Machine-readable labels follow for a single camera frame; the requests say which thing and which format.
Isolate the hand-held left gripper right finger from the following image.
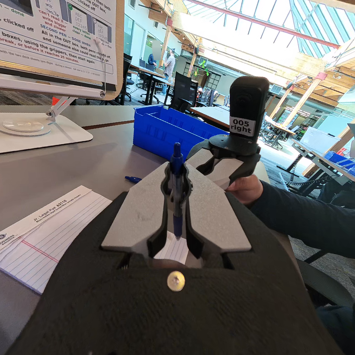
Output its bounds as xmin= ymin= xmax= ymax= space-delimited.
xmin=184 ymin=162 xmax=252 ymax=259

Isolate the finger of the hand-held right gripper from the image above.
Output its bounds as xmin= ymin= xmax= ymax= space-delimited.
xmin=184 ymin=148 xmax=215 ymax=170
xmin=207 ymin=159 xmax=245 ymax=190

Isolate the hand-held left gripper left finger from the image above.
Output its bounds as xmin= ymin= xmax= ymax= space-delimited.
xmin=101 ymin=162 xmax=171 ymax=258

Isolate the blue plastic bin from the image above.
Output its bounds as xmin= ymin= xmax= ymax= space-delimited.
xmin=133 ymin=104 xmax=231 ymax=163

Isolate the white lined legal pad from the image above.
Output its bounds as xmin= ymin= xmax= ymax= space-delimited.
xmin=0 ymin=185 xmax=190 ymax=295

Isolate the person's right forearm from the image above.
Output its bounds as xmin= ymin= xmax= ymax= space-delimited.
xmin=250 ymin=180 xmax=355 ymax=258

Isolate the person's right hand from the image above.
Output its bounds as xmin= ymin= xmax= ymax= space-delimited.
xmin=227 ymin=175 xmax=264 ymax=206

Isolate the background office table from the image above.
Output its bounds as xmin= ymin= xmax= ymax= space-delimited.
xmin=129 ymin=64 xmax=175 ymax=106
xmin=190 ymin=106 xmax=231 ymax=129

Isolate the hanging green plant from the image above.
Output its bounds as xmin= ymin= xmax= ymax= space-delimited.
xmin=194 ymin=60 xmax=211 ymax=77

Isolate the black office chair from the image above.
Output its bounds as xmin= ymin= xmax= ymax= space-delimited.
xmin=119 ymin=54 xmax=136 ymax=105
xmin=169 ymin=72 xmax=199 ymax=113

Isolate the row of blue bins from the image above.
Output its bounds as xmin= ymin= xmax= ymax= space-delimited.
xmin=324 ymin=151 xmax=355 ymax=176

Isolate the black armrest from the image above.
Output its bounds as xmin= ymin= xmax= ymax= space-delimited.
xmin=297 ymin=258 xmax=355 ymax=308

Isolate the person's dark clothing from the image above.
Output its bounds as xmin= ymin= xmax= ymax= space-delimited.
xmin=316 ymin=304 xmax=355 ymax=355

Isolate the printed instruction sheet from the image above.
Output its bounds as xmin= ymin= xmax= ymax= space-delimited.
xmin=0 ymin=0 xmax=118 ymax=85

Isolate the wooden post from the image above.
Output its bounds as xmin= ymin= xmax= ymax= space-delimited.
xmin=159 ymin=18 xmax=173 ymax=67

